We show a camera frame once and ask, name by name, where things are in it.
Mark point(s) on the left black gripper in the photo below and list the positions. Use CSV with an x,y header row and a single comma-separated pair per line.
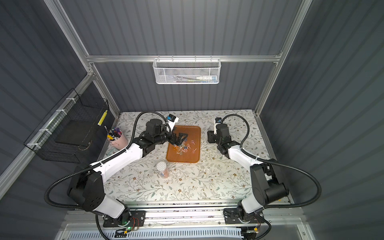
x,y
175,139

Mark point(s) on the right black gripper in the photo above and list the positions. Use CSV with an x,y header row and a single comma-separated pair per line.
x,y
212,138

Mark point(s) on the clear candy jar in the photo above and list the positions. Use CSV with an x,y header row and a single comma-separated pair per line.
x,y
163,169
183,139

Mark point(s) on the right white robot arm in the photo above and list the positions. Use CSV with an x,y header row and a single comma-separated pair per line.
x,y
266,181

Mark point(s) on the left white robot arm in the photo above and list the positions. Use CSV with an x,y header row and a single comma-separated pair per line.
x,y
87,189

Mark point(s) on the pile of colourful lollipops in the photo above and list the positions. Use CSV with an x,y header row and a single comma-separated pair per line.
x,y
187,147

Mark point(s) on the brown wooden tray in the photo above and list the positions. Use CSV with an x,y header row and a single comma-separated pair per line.
x,y
194,133

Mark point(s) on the white pen in basket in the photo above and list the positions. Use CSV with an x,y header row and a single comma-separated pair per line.
x,y
208,79

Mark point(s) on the pink pen cup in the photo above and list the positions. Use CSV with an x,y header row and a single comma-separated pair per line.
x,y
117,139

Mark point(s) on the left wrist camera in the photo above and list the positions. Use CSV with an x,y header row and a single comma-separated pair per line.
x,y
171,121

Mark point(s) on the white wire mesh basket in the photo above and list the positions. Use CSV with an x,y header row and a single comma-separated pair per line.
x,y
185,73

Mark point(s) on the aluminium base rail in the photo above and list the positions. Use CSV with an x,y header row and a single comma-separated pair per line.
x,y
208,213

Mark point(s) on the black wire basket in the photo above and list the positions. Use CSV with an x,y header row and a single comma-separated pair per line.
x,y
72,134

